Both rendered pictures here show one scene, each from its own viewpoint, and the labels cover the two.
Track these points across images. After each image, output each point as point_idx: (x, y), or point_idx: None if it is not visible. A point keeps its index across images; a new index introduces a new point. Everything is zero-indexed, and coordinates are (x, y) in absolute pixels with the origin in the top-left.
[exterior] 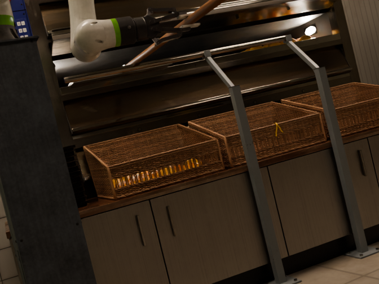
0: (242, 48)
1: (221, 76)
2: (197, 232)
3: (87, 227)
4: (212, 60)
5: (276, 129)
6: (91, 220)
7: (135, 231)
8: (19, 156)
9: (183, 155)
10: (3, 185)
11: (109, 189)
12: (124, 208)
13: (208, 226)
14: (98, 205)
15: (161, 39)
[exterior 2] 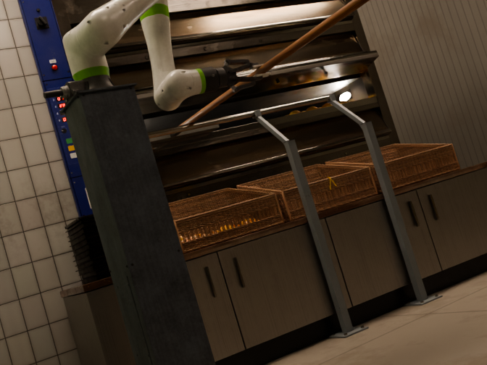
0: (289, 107)
1: (275, 132)
2: (264, 283)
3: None
4: (264, 119)
5: (330, 183)
6: None
7: (205, 284)
8: (126, 189)
9: (244, 209)
10: (114, 214)
11: None
12: (194, 261)
13: (274, 277)
14: None
15: (238, 86)
